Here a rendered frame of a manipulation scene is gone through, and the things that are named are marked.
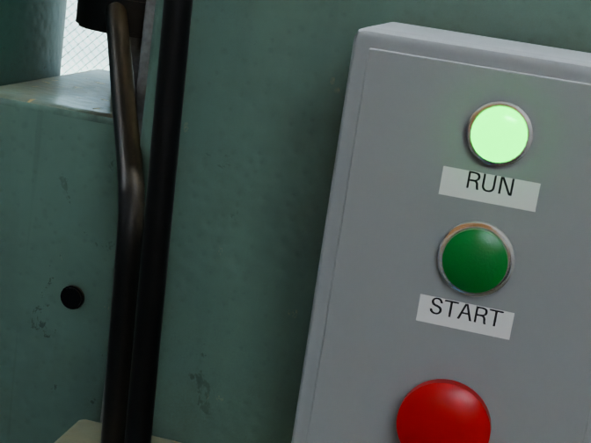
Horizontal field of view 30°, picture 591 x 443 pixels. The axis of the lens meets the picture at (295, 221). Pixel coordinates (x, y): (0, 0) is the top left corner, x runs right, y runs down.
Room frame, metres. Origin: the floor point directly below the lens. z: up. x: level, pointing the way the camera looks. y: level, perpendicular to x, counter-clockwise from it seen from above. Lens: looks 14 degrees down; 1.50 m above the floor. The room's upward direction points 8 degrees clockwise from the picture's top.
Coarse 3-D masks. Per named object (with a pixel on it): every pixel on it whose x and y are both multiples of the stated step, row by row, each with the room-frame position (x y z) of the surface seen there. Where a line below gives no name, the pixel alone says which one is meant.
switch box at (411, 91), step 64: (384, 64) 0.34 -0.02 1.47; (448, 64) 0.34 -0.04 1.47; (512, 64) 0.34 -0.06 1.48; (576, 64) 0.33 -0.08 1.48; (384, 128) 0.34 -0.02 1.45; (448, 128) 0.34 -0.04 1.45; (576, 128) 0.33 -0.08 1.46; (384, 192) 0.34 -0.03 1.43; (576, 192) 0.33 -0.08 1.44; (320, 256) 0.35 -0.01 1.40; (384, 256) 0.34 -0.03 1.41; (576, 256) 0.33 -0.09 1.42; (320, 320) 0.35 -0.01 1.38; (384, 320) 0.34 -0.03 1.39; (576, 320) 0.33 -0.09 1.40; (320, 384) 0.34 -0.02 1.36; (384, 384) 0.34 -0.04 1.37; (512, 384) 0.33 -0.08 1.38; (576, 384) 0.33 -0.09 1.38
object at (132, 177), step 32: (192, 0) 0.39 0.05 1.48; (128, 32) 0.50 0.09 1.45; (128, 64) 0.47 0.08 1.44; (160, 64) 0.38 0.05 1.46; (128, 96) 0.45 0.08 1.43; (160, 96) 0.38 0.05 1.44; (128, 128) 0.43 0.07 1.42; (160, 128) 0.38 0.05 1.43; (128, 160) 0.41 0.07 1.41; (160, 160) 0.38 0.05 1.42; (128, 192) 0.40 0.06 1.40; (160, 192) 0.38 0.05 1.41; (128, 224) 0.40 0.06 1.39; (160, 224) 0.38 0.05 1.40; (128, 256) 0.40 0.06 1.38; (160, 256) 0.38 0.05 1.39; (128, 288) 0.40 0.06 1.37; (160, 288) 0.38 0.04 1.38; (128, 320) 0.39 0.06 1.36; (160, 320) 0.38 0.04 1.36; (128, 352) 0.39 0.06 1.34; (128, 384) 0.40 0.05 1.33; (128, 416) 0.38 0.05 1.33
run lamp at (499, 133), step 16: (480, 112) 0.33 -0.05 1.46; (496, 112) 0.33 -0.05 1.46; (512, 112) 0.33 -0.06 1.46; (480, 128) 0.33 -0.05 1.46; (496, 128) 0.33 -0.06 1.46; (512, 128) 0.33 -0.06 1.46; (528, 128) 0.33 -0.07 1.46; (480, 144) 0.33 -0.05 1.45; (496, 144) 0.33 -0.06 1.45; (512, 144) 0.33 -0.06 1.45; (528, 144) 0.33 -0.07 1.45; (480, 160) 0.33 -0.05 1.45; (496, 160) 0.33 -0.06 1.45; (512, 160) 0.33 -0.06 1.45
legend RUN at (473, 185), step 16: (448, 176) 0.34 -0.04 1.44; (464, 176) 0.34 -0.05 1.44; (480, 176) 0.34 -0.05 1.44; (496, 176) 0.33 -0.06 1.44; (448, 192) 0.34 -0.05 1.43; (464, 192) 0.34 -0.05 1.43; (480, 192) 0.34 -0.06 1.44; (496, 192) 0.33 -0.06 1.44; (512, 192) 0.33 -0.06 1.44; (528, 192) 0.33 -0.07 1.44; (528, 208) 0.33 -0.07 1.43
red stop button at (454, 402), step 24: (432, 384) 0.33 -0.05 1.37; (456, 384) 0.33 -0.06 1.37; (408, 408) 0.33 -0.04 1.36; (432, 408) 0.33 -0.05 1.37; (456, 408) 0.32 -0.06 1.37; (480, 408) 0.33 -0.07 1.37; (408, 432) 0.33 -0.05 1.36; (432, 432) 0.33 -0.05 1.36; (456, 432) 0.32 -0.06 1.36; (480, 432) 0.32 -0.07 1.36
